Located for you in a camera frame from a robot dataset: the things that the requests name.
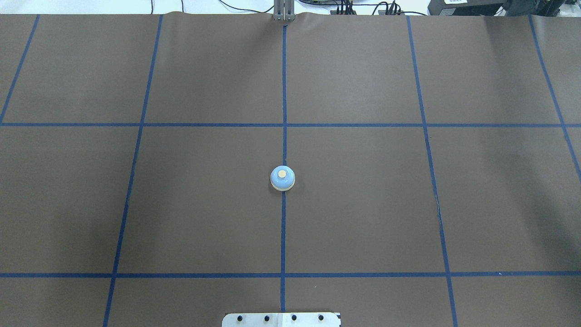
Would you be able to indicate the brown paper table mat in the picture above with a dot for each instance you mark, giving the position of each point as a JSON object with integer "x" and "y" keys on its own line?
{"x": 437, "y": 164}

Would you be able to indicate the black box top right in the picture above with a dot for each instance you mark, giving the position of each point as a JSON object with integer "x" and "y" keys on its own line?
{"x": 464, "y": 7}

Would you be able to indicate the aluminium frame post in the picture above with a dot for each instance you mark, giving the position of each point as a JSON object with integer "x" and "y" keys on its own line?
{"x": 284, "y": 10}

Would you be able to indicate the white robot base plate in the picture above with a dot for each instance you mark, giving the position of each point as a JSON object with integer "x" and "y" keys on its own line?
{"x": 283, "y": 319}

